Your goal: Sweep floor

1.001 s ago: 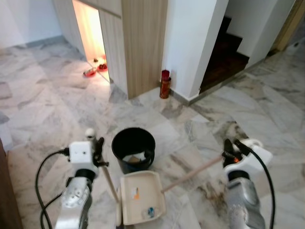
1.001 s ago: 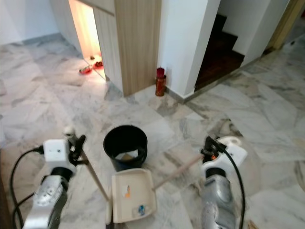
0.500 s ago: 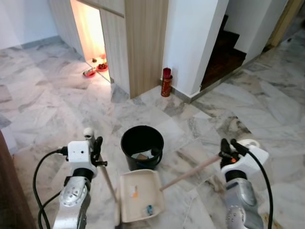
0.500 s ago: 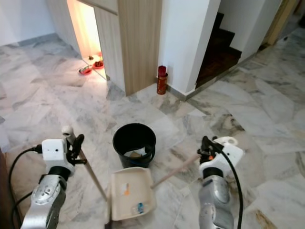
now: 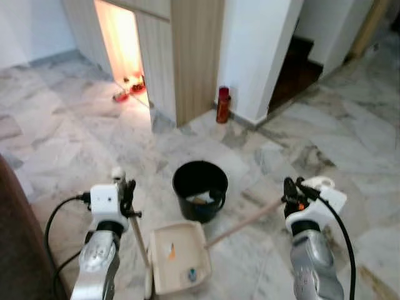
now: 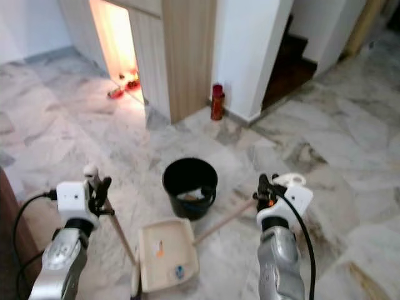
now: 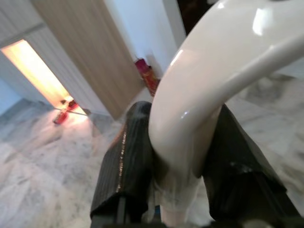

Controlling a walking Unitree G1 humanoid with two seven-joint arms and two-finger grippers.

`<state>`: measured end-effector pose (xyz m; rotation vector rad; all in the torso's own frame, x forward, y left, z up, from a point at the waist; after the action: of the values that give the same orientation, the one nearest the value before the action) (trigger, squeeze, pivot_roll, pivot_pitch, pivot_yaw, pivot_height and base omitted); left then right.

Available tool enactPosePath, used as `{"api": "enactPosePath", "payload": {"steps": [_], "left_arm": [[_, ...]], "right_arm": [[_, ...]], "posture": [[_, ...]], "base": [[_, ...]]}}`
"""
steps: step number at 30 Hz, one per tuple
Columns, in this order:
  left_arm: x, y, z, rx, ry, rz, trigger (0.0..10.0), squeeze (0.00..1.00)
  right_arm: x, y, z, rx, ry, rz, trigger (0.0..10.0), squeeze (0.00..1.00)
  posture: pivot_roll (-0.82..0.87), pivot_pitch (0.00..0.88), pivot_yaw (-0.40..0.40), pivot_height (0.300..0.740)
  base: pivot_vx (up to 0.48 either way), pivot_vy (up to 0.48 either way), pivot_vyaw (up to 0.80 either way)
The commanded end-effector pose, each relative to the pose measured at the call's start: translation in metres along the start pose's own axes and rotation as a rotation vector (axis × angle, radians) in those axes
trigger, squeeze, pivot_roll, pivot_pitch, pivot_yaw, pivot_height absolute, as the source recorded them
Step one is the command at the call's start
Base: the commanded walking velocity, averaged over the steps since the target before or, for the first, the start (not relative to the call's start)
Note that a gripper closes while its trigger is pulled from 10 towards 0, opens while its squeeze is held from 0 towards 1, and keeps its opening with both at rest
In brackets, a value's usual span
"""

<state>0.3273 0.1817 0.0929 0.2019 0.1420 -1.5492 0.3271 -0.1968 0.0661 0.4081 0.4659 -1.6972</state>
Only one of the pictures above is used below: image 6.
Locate black plastic bucket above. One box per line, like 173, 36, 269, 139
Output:
162, 157, 219, 221

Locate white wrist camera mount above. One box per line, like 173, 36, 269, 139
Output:
56, 181, 89, 216
262, 182, 314, 216

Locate broom with beige handle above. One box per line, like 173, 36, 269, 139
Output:
84, 164, 143, 299

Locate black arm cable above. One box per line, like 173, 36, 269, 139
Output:
272, 186, 317, 300
14, 191, 60, 300

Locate light wood cabinet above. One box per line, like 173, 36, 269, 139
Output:
59, 0, 218, 124

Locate red spray can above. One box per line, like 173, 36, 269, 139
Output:
211, 83, 226, 121

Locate dark wood stair steps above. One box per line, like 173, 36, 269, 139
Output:
261, 16, 319, 110

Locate beige long-handled dustpan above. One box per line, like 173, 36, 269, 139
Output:
137, 174, 307, 293

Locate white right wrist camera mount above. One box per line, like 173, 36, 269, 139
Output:
262, 182, 314, 216

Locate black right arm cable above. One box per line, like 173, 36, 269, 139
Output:
272, 186, 317, 300

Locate wooden door frame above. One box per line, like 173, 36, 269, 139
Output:
342, 0, 387, 58

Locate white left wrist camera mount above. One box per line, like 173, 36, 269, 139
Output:
56, 181, 89, 216

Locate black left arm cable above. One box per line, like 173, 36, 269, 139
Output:
14, 191, 60, 300

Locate dark brown furniture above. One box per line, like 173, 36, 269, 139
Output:
0, 167, 41, 300

